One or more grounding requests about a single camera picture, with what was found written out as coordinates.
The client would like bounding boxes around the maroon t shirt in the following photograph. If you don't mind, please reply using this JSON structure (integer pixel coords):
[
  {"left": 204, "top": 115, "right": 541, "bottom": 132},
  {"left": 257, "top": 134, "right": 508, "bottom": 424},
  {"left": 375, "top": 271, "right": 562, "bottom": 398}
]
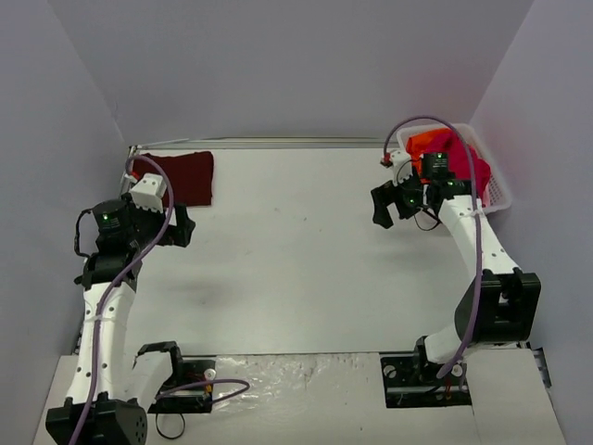
[{"left": 145, "top": 151, "right": 214, "bottom": 207}]

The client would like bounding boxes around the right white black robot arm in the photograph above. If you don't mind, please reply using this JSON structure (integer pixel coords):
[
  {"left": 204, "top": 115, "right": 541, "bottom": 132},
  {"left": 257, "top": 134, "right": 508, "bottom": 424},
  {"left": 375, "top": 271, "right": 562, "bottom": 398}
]
[{"left": 371, "top": 152, "right": 541, "bottom": 383}]

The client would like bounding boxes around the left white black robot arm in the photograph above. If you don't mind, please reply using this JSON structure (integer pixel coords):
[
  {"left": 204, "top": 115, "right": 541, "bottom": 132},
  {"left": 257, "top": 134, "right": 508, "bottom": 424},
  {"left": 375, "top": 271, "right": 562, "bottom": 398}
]
[{"left": 45, "top": 194, "right": 196, "bottom": 444}]

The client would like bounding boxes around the orange t shirt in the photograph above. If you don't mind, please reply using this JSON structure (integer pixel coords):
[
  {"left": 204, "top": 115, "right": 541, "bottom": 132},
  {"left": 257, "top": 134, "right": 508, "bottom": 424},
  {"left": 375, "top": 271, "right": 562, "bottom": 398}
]
[{"left": 406, "top": 128, "right": 453, "bottom": 175}]

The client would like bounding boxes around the pink t shirt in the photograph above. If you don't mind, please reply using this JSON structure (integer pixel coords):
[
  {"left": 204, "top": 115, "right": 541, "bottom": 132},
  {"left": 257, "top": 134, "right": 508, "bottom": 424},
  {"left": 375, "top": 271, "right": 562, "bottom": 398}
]
[{"left": 448, "top": 133, "right": 491, "bottom": 199}]

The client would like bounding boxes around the white plastic basket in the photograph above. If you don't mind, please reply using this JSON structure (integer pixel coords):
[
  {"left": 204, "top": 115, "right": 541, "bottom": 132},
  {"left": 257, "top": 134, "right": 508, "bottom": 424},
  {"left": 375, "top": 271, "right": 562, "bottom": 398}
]
[{"left": 392, "top": 123, "right": 512, "bottom": 214}]

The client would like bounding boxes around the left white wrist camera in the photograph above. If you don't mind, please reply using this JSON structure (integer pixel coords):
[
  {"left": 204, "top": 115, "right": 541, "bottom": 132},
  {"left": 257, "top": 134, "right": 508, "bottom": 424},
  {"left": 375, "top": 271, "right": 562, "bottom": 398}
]
[{"left": 129, "top": 173, "right": 167, "bottom": 213}]

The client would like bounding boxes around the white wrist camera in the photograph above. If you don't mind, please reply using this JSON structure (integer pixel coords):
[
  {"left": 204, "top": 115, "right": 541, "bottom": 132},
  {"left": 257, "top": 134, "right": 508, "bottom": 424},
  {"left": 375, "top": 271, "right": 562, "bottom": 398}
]
[
  {"left": 381, "top": 148, "right": 412, "bottom": 185},
  {"left": 129, "top": 173, "right": 167, "bottom": 213}
]

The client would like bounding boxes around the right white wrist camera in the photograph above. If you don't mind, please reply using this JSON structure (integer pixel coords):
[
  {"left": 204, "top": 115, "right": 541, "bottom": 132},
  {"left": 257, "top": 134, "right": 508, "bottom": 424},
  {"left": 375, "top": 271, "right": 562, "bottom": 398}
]
[{"left": 381, "top": 148, "right": 412, "bottom": 185}]

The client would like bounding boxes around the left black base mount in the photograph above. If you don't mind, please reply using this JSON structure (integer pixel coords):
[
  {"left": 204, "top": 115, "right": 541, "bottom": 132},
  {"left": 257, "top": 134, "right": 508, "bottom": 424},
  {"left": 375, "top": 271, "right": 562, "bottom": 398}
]
[{"left": 147, "top": 354, "right": 217, "bottom": 413}]

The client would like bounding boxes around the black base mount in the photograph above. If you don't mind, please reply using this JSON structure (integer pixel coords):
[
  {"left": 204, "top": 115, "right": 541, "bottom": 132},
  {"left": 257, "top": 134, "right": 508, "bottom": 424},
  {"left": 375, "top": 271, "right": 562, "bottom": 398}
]
[
  {"left": 380, "top": 352, "right": 472, "bottom": 409},
  {"left": 147, "top": 354, "right": 217, "bottom": 413}
]

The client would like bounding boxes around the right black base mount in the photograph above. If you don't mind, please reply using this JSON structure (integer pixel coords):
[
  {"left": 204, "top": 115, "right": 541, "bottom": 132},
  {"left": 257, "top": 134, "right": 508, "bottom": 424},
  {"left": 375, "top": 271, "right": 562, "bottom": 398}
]
[{"left": 380, "top": 352, "right": 472, "bottom": 409}]

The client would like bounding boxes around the thin black cable loop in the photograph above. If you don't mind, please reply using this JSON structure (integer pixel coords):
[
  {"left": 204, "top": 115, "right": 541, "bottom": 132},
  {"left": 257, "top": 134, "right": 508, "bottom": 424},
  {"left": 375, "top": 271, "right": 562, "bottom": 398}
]
[{"left": 155, "top": 410, "right": 187, "bottom": 440}]

